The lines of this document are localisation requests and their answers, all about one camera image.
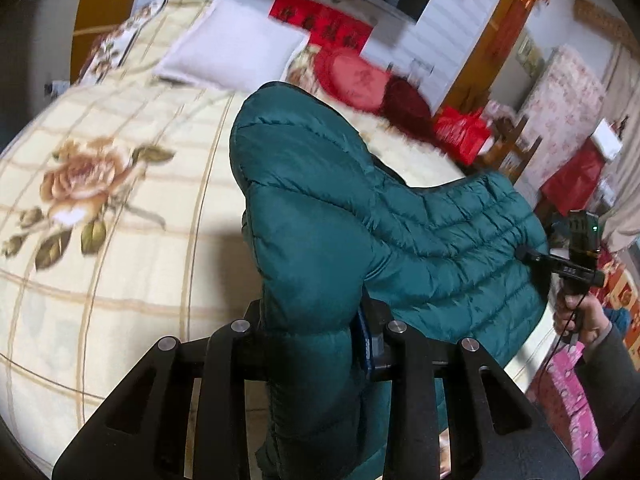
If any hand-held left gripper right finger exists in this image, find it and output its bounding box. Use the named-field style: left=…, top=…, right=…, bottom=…
left=356, top=285, right=581, bottom=480

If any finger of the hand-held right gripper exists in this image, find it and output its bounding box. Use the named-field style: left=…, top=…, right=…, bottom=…
left=516, top=246, right=553, bottom=267

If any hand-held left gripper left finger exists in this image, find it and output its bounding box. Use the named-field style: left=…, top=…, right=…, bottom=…
left=52, top=300, right=267, bottom=480

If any green down jacket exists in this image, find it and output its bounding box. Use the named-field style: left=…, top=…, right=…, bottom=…
left=229, top=81, right=551, bottom=480

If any person's right forearm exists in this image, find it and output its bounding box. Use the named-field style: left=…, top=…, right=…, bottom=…
left=575, top=322, right=640, bottom=466

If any person's right hand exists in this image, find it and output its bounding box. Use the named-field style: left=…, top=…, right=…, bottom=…
left=552, top=287, right=613, bottom=346

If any red cloth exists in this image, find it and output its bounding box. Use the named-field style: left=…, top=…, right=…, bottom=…
left=540, top=137, right=608, bottom=203

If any beige curtain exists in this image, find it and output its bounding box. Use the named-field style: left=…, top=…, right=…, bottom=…
left=600, top=45, right=640, bottom=251

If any wooden chair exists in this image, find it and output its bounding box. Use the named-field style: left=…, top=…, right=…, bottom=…
left=480, top=115, right=543, bottom=186

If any white box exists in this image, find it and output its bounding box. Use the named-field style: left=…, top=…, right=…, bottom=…
left=590, top=117, right=623, bottom=158

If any pink printed box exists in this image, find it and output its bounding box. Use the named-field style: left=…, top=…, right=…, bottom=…
left=527, top=345, right=606, bottom=466

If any floral checked bed blanket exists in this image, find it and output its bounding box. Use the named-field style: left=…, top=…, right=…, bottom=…
left=0, top=0, right=471, bottom=476

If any red bag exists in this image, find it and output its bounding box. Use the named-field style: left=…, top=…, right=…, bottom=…
left=432, top=106, right=493, bottom=166

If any pink floral fabric panel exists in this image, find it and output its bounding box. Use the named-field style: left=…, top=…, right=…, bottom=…
left=517, top=45, right=608, bottom=186

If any round red cushion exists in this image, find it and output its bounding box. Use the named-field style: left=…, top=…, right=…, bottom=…
left=312, top=47, right=393, bottom=111

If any white pillow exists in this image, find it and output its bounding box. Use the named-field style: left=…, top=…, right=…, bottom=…
left=152, top=0, right=311, bottom=93

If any black cable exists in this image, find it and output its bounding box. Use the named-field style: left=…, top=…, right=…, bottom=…
left=535, top=292, right=586, bottom=406

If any wooden door frame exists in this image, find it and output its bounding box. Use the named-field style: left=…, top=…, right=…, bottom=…
left=450, top=0, right=531, bottom=111
left=70, top=0, right=151, bottom=81

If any red wall poster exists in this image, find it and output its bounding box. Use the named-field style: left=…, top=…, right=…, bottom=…
left=269, top=0, right=373, bottom=53

